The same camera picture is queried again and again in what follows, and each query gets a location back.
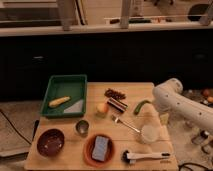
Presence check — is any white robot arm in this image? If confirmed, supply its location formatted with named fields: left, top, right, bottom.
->
left=153, top=78, right=213, bottom=134

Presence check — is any small metal cup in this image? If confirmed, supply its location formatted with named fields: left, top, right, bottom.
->
left=75, top=120, right=89, bottom=137

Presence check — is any translucent plastic cup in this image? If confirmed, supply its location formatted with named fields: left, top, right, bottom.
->
left=141, top=125, right=159, bottom=144

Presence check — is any bunch of dark grapes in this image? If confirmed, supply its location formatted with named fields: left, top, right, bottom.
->
left=104, top=88, right=126, bottom=100

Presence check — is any yellow orange fruit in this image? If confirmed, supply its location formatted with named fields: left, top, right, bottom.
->
left=97, top=103, right=109, bottom=115

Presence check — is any black striped box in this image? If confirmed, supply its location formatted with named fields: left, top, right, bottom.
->
left=107, top=98, right=127, bottom=113

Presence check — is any metal fork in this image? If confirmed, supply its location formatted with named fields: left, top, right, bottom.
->
left=111, top=115, right=140, bottom=133

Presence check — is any grey triangular wedge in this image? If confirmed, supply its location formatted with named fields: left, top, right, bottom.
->
left=64, top=100, right=83, bottom=113

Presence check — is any green plastic tray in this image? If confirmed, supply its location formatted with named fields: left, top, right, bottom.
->
left=41, top=75, right=87, bottom=118

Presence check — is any yellow corn cob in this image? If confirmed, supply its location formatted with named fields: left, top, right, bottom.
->
left=48, top=96, right=70, bottom=108

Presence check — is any orange plate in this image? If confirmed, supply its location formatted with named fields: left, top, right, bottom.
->
left=83, top=134, right=115, bottom=168

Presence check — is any blue sponge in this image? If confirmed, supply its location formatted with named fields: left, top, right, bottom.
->
left=92, top=136, right=109, bottom=161

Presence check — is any dark red bowl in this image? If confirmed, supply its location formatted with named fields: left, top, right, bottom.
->
left=37, top=129, right=65, bottom=157

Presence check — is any black cable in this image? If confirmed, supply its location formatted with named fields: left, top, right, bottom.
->
left=0, top=108, right=34, bottom=146

